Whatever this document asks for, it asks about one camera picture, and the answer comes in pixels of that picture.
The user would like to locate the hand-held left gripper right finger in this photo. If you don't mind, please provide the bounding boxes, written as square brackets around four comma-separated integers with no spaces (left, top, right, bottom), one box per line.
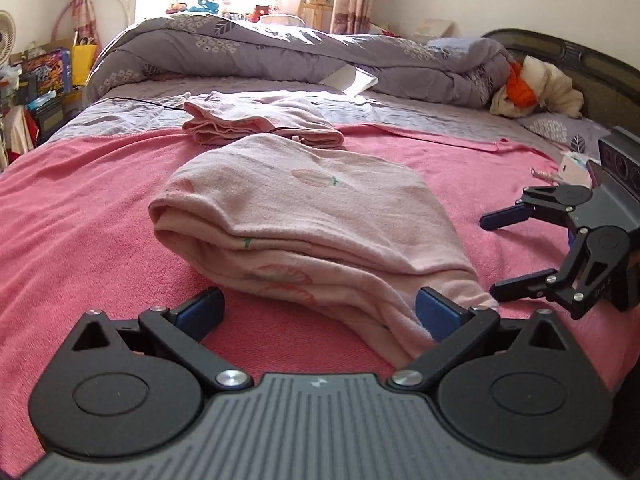
[387,286,571,393]

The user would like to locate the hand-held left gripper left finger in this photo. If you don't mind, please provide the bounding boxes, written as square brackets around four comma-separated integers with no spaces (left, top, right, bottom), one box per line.
[70,286,253,393]

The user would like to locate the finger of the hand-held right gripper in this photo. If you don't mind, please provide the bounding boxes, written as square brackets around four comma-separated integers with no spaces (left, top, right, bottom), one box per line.
[489,230,627,322]
[479,185,594,231]

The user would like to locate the pink strawberry pajama pants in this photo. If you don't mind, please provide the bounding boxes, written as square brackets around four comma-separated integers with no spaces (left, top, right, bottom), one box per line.
[148,132,502,372]

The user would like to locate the white and blue packet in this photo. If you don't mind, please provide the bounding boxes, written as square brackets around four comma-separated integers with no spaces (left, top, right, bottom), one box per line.
[554,152,594,187]

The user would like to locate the leaf print pillow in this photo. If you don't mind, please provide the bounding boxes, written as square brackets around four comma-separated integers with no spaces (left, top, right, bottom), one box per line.
[514,111,602,154]

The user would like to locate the grey bed sheet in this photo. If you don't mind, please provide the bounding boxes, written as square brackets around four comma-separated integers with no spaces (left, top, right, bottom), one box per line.
[47,74,602,167]

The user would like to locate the orange cloth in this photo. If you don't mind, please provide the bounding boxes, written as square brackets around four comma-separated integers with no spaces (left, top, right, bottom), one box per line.
[504,59,539,112]

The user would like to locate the cream cloth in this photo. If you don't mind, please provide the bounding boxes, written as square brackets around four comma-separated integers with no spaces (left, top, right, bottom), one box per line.
[489,54,587,119]

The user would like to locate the black headboard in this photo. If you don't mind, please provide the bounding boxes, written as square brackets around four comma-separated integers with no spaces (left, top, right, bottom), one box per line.
[481,28,640,137]

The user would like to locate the pink blanket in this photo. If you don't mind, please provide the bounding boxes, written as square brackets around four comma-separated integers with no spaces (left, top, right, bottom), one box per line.
[0,124,640,480]

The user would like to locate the grey pillow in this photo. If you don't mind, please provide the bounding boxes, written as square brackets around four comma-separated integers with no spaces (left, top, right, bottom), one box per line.
[426,35,502,57]

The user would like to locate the folded pale pink garment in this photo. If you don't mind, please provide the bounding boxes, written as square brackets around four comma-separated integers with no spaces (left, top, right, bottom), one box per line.
[180,90,347,150]

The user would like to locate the white paper sheet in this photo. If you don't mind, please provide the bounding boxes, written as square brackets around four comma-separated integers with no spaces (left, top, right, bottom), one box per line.
[321,63,381,98]

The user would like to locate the black storage box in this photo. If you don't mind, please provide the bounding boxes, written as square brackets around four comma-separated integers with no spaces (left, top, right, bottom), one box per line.
[35,99,76,141]

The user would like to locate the red and white cloth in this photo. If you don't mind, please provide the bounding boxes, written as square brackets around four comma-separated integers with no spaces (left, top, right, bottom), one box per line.
[2,105,41,161]

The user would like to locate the blue plastic pack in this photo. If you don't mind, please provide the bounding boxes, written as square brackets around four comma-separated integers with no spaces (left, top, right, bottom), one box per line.
[26,91,64,111]

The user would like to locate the grey floral duvet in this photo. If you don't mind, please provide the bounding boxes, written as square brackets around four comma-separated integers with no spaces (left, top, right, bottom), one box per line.
[81,12,517,109]

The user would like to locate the yellow paper bag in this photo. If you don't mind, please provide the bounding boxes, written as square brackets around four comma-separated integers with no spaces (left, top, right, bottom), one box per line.
[70,41,99,89]

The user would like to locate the colourful printed box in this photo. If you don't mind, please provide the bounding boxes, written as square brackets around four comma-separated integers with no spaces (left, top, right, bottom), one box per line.
[19,47,74,94]

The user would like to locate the pink hula hoop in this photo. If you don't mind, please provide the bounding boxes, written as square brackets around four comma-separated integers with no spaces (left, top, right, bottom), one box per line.
[51,0,134,49]

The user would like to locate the cream standing fan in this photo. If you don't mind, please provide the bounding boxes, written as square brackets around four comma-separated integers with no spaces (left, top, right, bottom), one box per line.
[0,9,19,67]

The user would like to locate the thin black cable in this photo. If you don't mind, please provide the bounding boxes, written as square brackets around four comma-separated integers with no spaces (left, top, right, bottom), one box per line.
[106,95,187,110]

